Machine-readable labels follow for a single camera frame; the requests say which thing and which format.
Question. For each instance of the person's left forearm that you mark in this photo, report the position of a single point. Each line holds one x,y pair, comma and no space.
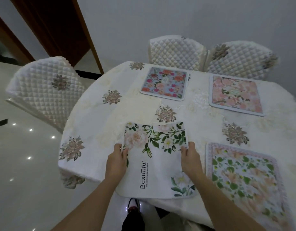
90,206

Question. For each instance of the brown wooden door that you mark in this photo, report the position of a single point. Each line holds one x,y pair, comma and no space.
58,26

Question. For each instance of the person's left thumb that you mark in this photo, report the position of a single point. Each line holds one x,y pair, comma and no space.
125,152

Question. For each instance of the person's black trouser leg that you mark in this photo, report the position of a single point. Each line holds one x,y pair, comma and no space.
133,222

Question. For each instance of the black floor socket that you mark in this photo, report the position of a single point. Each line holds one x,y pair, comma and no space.
3,121

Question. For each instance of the white placemat with green leaves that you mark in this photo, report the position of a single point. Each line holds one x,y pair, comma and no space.
157,165

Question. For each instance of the person's left hand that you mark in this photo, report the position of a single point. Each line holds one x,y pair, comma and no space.
116,165

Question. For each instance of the person's right forearm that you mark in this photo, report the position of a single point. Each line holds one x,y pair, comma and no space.
220,204

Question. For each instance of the blue floral placemat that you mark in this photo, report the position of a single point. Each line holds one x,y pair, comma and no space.
164,82

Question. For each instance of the white floral tablecloth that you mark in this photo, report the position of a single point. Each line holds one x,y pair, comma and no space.
95,122

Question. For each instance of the person's black red shoe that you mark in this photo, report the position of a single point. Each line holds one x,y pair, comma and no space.
134,205

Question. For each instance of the pink floral placemat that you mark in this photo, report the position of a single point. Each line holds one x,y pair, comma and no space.
235,95

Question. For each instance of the pink-bordered floral placemat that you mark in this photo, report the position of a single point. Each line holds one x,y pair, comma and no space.
246,182

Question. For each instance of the white quilted chair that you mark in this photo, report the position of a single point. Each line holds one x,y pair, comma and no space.
175,51
44,91
241,60

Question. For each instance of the person's right hand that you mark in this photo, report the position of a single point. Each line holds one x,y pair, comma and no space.
191,163

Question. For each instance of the person's right thumb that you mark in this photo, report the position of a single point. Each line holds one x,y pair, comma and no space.
183,152

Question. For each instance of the brown wooden door frame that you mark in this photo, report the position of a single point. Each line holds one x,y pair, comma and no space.
10,38

